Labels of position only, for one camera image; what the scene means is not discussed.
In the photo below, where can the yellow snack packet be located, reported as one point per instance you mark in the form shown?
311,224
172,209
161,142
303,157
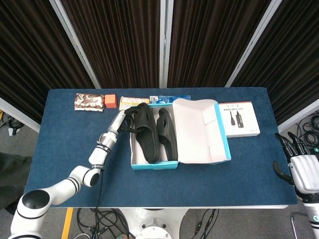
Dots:
129,100

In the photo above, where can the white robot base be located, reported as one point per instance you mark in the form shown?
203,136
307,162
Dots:
154,222

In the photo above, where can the flat blue packet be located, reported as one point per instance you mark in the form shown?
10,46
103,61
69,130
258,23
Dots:
164,98

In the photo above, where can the grey metal partition frame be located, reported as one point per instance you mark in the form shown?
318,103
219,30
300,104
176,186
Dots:
165,44
299,115
254,42
74,42
17,112

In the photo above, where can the black power strip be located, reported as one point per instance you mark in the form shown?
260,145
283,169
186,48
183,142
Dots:
316,150

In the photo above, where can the black rubber slipper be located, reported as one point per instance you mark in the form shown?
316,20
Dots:
147,147
169,147

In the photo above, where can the dark ribbed partition panel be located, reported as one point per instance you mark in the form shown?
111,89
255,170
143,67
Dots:
211,44
30,62
119,44
294,62

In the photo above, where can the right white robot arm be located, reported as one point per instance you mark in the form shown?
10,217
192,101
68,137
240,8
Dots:
314,214

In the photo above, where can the red white snack packet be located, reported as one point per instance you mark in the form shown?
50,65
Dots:
88,102

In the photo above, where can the light blue shoe box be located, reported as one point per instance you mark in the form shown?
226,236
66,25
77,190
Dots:
197,134

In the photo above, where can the blue felt table cover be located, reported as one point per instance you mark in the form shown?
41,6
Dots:
199,184

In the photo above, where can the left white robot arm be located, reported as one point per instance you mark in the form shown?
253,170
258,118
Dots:
62,186

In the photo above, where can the small orange box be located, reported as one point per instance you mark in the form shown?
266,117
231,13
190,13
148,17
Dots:
110,100

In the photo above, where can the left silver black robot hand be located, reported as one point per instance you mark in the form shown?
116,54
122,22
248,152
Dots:
118,122

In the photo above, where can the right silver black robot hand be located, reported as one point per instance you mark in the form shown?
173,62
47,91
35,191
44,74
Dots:
305,174

